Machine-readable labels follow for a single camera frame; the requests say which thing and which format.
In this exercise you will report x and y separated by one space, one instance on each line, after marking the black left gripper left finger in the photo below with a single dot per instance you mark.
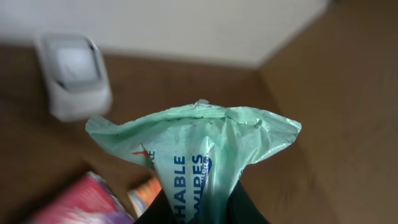
159 212

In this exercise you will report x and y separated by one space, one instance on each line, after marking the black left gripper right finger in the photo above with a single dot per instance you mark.
241 210

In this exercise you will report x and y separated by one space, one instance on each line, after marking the small orange box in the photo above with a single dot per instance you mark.
143 196

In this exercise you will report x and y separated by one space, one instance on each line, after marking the red purple snack bag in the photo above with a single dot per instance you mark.
87 201

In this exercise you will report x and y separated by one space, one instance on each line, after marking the mint green wipes pack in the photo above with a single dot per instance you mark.
198 151

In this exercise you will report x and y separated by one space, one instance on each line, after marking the white barcode scanner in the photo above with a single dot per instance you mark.
74 74

